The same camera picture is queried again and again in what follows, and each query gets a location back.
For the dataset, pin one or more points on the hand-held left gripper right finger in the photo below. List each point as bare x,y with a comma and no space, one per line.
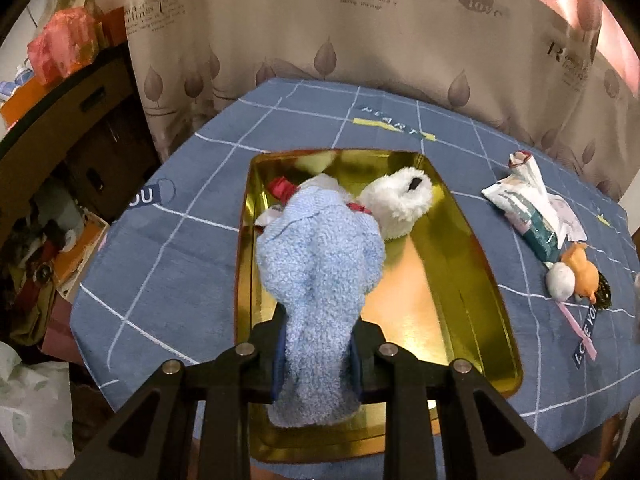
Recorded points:
358,366

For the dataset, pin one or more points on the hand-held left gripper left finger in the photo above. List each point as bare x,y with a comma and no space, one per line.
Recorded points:
278,366

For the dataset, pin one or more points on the light blue fluffy sock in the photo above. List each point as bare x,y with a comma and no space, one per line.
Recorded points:
320,270

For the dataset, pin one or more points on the gold metal tray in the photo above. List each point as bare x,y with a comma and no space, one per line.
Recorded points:
440,285

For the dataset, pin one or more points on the white and green tissue packet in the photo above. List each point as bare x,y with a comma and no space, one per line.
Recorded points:
539,230

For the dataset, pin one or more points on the white sock with red trim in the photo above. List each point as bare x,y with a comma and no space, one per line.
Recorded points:
283,189
521,162

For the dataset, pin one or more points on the blue checked blanket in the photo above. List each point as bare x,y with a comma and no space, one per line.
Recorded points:
175,260

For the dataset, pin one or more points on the white fluffy slipper sock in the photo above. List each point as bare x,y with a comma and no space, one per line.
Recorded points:
397,205

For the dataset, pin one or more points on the white plush ball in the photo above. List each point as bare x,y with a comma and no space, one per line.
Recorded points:
560,281

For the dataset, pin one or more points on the orange plush duck toy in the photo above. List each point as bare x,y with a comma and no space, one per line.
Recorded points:
581,271

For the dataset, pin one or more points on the white leaf print cloth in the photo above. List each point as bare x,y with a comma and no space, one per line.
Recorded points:
30,405

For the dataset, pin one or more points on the dark spiky toy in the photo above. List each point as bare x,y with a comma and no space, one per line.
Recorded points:
603,292

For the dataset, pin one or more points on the wooden cabinet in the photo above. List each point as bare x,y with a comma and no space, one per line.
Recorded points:
75,125

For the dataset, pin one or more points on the beige leaf print curtain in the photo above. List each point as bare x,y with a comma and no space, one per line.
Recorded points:
375,35

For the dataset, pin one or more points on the orange box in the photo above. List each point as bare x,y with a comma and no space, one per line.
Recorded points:
22,101

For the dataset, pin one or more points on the pink plastic bag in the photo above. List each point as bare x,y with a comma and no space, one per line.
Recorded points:
62,42

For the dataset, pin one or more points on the pink satin curtain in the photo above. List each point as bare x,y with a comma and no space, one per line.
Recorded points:
590,15

